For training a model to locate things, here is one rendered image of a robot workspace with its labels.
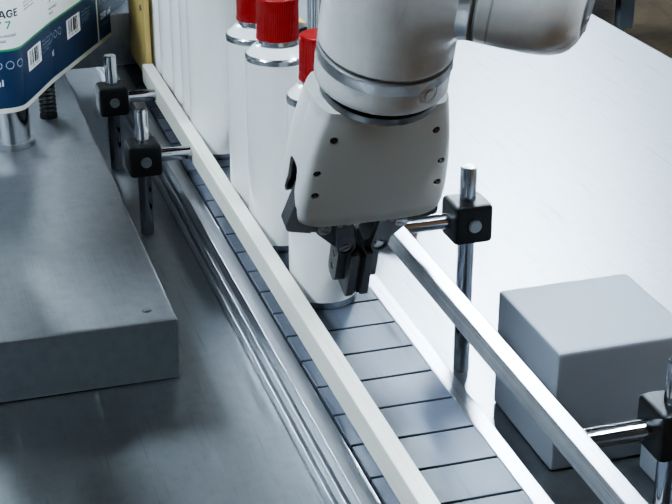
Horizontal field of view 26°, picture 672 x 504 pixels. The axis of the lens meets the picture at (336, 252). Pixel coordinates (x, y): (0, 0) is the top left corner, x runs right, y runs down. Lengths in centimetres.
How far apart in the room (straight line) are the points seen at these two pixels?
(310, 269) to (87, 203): 29
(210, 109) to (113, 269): 26
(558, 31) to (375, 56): 11
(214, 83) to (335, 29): 51
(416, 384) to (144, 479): 19
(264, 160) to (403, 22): 35
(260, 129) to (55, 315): 22
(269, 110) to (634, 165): 51
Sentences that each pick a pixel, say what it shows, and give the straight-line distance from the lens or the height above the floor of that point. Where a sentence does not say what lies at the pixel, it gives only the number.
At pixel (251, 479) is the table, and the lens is 98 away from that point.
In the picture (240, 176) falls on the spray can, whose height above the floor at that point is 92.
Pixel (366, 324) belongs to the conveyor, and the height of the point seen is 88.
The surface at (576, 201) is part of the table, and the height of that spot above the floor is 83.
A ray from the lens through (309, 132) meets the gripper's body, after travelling 90.
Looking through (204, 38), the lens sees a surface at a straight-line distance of 134.
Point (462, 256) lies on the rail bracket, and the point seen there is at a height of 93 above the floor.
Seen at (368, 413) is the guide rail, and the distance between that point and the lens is 89.
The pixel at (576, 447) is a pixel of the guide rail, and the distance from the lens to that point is 77.
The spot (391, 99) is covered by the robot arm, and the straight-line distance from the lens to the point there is 86.
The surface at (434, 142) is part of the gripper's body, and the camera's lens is 92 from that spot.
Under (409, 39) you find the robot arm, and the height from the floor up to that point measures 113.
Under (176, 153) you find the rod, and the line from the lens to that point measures 132.
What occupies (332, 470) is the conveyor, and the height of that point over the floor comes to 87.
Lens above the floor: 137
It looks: 24 degrees down
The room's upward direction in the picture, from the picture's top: straight up
